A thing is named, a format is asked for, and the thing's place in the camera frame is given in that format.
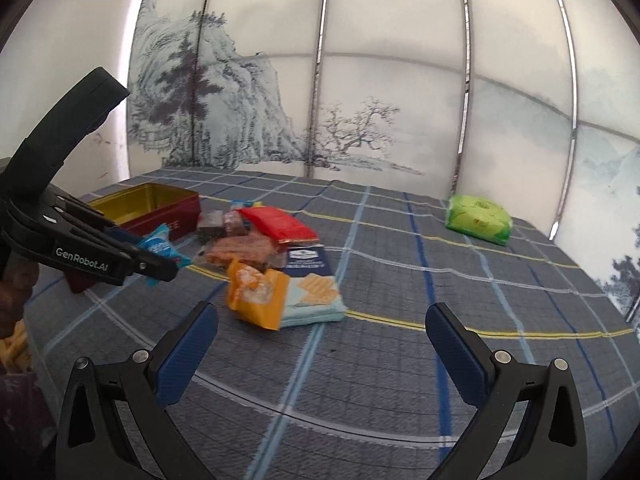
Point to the clear sausage snack packet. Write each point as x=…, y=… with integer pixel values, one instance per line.
x=240, y=250

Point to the brown snack packet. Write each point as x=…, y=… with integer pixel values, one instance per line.
x=235, y=222

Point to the blue white candy packet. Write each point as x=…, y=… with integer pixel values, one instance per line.
x=161, y=242

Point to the blue plaid tablecloth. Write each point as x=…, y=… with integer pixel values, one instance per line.
x=380, y=370

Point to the orange snack packet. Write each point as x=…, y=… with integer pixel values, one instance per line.
x=255, y=295

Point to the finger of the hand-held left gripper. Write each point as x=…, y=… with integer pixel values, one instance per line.
x=85, y=210
x=150, y=267

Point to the red metal tin box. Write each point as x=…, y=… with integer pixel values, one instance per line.
x=170, y=215

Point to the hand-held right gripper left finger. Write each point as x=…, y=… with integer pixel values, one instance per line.
x=187, y=355

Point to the green tissue pack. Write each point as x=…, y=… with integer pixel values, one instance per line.
x=477, y=217

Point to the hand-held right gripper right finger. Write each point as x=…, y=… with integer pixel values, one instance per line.
x=455, y=355

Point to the dark snack packet red label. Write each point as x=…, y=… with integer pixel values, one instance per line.
x=210, y=225

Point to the navy light-blue cracker packet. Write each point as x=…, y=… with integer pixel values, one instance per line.
x=312, y=290

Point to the person's left hand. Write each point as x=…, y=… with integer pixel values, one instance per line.
x=17, y=300

